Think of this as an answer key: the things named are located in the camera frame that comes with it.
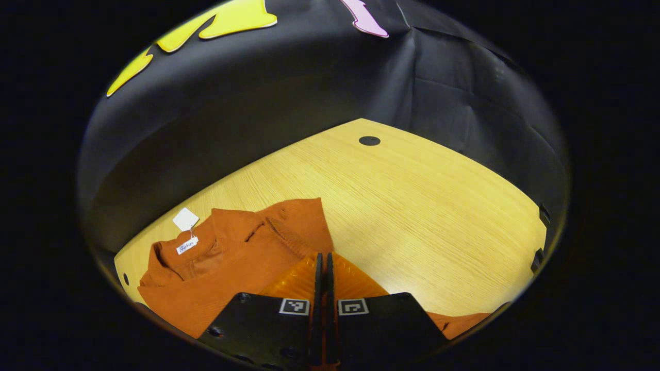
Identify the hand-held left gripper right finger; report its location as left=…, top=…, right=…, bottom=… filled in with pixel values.
left=326, top=251, right=449, bottom=371

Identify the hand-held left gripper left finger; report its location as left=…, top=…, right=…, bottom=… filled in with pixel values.
left=199, top=252, right=324, bottom=371

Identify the rust orange button-up garment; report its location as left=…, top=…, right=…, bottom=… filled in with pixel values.
left=137, top=197, right=490, bottom=341

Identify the white paper hang tag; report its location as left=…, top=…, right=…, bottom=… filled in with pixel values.
left=172, top=207, right=200, bottom=231

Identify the black backdrop cloth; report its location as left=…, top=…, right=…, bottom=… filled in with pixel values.
left=77, top=0, right=570, bottom=258

